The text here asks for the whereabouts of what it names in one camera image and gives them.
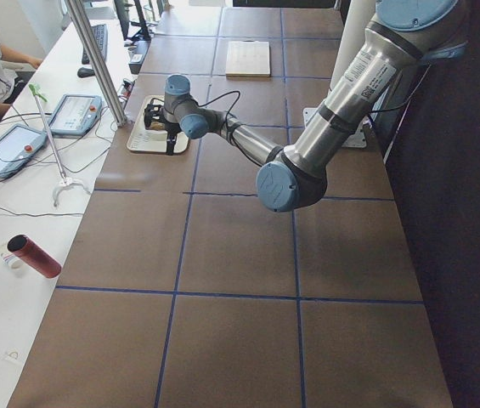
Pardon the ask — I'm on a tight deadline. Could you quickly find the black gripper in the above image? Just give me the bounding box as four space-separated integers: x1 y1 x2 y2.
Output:
165 122 179 156

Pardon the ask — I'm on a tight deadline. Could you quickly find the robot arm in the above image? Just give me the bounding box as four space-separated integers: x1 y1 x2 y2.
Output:
158 1 469 213

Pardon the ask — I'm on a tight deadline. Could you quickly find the cream bear serving tray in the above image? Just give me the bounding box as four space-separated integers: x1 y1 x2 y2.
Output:
127 95 189 156

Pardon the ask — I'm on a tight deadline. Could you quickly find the far teach pendant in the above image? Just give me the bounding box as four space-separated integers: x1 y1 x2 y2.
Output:
48 94 103 139

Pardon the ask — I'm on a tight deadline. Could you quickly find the teach pendant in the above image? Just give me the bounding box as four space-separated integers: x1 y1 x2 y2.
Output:
0 124 47 179
48 94 103 139

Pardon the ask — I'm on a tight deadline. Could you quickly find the wooden cutting board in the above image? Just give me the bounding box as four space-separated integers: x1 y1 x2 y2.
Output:
225 41 271 77

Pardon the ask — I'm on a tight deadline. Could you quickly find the black computer mouse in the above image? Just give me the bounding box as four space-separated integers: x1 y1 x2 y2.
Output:
76 67 95 79

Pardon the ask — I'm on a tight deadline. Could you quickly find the black keyboard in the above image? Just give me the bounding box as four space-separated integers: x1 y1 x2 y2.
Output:
81 24 108 65

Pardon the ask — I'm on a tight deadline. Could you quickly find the white reacher grabber tool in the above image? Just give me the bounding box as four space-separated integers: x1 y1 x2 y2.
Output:
28 84 91 207

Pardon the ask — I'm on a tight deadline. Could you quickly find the near teach pendant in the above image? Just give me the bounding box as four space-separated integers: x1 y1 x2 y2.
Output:
0 124 47 179

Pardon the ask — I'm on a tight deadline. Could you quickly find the red cylinder bottle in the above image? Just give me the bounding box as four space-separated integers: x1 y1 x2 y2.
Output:
7 235 62 279

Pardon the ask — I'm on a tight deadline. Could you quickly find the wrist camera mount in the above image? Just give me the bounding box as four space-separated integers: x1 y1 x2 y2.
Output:
144 97 164 129

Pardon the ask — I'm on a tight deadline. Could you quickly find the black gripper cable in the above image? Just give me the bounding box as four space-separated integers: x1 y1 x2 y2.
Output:
150 90 241 116

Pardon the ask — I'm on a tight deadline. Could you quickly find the aluminium frame post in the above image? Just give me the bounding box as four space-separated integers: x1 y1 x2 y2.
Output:
65 0 127 128

